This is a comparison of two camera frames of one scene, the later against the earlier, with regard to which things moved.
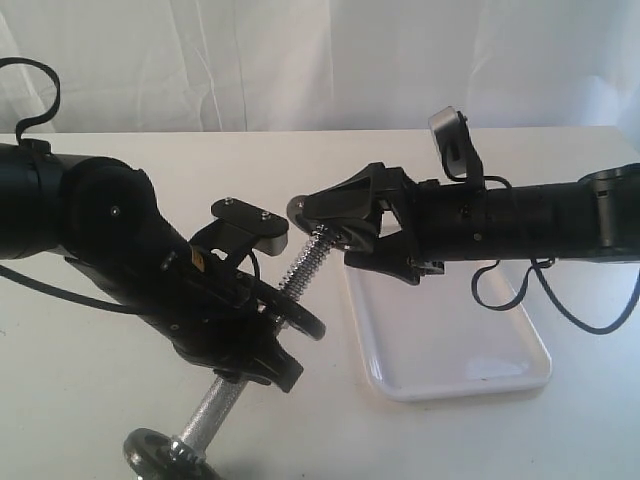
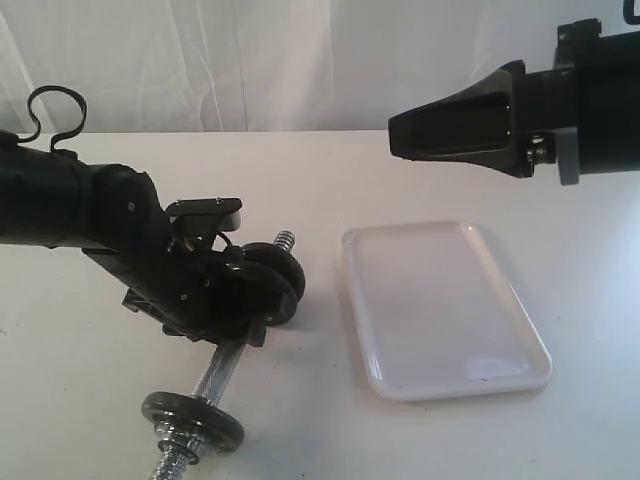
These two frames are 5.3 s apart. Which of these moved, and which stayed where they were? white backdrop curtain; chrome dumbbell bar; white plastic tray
Moved: chrome dumbbell bar
Stayed: white backdrop curtain; white plastic tray
